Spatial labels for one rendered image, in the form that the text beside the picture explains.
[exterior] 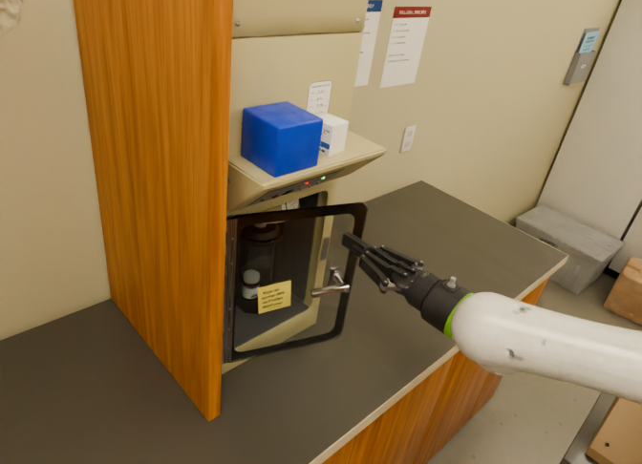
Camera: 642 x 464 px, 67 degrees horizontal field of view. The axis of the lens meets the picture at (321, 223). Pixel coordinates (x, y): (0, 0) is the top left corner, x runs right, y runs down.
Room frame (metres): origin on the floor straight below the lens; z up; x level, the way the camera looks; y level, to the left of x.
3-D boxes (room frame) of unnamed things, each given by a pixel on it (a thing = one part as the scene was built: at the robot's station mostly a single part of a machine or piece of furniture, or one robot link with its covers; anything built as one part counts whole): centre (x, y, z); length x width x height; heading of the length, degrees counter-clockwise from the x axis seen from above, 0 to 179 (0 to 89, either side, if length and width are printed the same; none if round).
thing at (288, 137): (0.80, 0.09, 1.56); 0.10 x 0.10 x 0.09; 48
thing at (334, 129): (0.89, 0.01, 1.54); 0.05 x 0.05 x 0.06; 56
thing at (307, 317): (0.85, 0.04, 1.19); 0.30 x 0.01 x 0.40; 118
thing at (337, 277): (0.86, -0.04, 1.20); 0.10 x 0.05 x 0.03; 118
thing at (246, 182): (0.86, 0.04, 1.46); 0.32 x 0.12 x 0.10; 138
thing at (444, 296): (0.71, -0.25, 1.31); 0.09 x 0.06 x 0.12; 138
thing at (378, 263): (0.80, -0.14, 1.31); 0.11 x 0.01 x 0.04; 49
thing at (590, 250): (2.95, -1.69, 0.17); 0.60 x 0.42 x 0.33; 46
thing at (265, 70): (0.98, 0.17, 1.33); 0.32 x 0.25 x 0.77; 138
